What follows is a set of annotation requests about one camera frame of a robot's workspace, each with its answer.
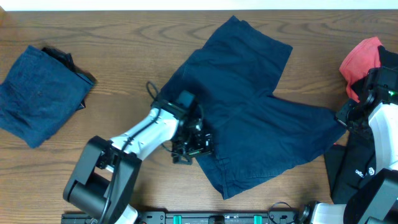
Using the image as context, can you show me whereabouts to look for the navy blue shorts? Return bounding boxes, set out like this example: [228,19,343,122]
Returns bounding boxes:
[160,17,345,199]

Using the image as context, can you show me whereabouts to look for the black garment with logo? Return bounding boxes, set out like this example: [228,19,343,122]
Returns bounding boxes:
[325,45,397,204]

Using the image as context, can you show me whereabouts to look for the folded black garment underneath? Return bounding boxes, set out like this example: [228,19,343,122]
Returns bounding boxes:
[41,47,93,111]

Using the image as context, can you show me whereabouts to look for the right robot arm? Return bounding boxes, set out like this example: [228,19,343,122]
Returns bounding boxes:
[296,67,397,223]

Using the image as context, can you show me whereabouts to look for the folded navy blue garment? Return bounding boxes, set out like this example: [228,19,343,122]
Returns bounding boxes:
[1,45,96,148]

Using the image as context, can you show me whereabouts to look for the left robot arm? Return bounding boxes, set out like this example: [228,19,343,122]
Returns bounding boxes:
[63,100,213,223]

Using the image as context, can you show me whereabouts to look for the red garment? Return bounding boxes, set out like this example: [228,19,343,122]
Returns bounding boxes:
[339,37,382,103]

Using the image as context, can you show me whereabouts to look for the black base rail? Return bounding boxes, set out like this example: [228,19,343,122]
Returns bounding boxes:
[60,210,301,224]

